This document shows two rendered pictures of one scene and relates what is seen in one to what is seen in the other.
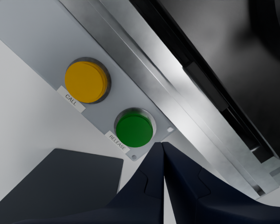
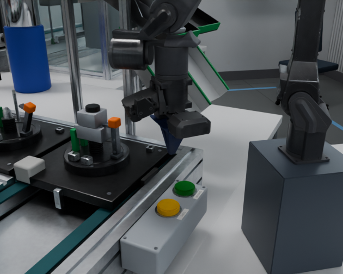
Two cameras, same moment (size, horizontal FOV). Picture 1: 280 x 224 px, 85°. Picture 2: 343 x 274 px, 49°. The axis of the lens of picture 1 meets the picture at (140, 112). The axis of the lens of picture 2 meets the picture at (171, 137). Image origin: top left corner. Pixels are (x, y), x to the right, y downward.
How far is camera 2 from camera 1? 65 cm
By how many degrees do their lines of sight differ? 62
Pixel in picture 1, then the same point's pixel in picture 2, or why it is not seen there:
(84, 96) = (175, 203)
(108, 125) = (189, 199)
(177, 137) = not seen: hidden behind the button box
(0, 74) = not seen: outside the picture
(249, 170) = (183, 155)
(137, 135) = (185, 184)
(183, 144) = not seen: hidden behind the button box
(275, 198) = (210, 155)
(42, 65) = (168, 227)
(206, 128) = (170, 173)
